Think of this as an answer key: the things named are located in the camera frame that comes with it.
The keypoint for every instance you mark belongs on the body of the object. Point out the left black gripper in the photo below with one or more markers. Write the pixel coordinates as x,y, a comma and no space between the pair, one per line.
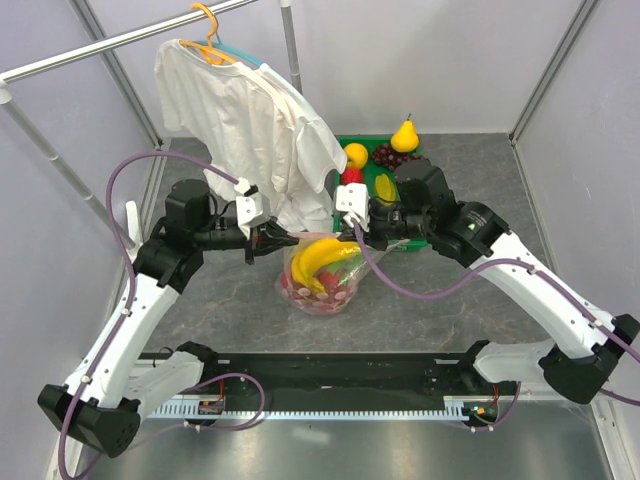
266,237

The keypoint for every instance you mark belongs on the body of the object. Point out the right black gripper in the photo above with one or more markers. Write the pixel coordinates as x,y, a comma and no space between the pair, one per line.
371,237

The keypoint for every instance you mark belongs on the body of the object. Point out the yellow star fruit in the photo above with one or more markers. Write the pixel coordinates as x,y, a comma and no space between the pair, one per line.
384,189

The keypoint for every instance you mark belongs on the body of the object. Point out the yellow banana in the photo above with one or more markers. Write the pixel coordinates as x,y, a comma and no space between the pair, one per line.
309,260

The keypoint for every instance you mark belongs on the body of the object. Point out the clear pink zip top bag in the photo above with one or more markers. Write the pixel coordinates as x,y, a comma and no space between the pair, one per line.
306,239

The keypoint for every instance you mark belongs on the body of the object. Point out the pink dragon fruit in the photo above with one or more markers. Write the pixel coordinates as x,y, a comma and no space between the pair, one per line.
339,284

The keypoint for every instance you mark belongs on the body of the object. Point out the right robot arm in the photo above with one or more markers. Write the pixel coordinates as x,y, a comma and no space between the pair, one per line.
585,344

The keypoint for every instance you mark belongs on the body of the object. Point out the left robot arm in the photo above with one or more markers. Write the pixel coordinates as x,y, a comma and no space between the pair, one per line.
99,404

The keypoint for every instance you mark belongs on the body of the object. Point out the small red wrinkled fruit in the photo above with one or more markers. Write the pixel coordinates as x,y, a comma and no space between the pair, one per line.
351,175

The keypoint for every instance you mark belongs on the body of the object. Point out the dark purple grapes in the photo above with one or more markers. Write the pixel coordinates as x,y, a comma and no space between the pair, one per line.
385,156

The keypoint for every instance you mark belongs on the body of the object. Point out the yellow lemon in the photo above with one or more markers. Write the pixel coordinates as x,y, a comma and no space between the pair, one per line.
357,155

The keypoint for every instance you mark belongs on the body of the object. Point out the yellow pear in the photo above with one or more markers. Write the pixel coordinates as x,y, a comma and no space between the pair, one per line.
405,139

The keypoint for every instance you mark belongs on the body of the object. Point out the white t-shirt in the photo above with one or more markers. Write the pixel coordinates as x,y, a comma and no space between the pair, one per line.
256,126

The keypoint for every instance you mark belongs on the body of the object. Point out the orange clothes hanger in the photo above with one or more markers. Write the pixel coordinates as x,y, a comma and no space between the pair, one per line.
209,53

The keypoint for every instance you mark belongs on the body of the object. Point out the teal clothes hanger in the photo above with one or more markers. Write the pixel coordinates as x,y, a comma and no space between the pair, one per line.
234,52

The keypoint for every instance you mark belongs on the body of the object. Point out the silver clothes rack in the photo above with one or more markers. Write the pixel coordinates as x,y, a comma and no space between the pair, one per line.
80,110

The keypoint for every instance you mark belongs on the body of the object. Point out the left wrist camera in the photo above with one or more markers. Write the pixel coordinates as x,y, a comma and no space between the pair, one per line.
252,207

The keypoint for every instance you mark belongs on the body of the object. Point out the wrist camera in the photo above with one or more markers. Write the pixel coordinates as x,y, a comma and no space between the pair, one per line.
352,204
252,207

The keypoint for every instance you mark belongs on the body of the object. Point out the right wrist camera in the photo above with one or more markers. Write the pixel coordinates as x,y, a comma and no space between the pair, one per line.
352,204

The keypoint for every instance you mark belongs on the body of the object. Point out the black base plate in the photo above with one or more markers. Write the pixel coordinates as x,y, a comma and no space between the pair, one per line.
358,381

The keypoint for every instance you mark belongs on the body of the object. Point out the white cable duct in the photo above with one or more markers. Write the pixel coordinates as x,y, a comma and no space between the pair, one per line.
196,410

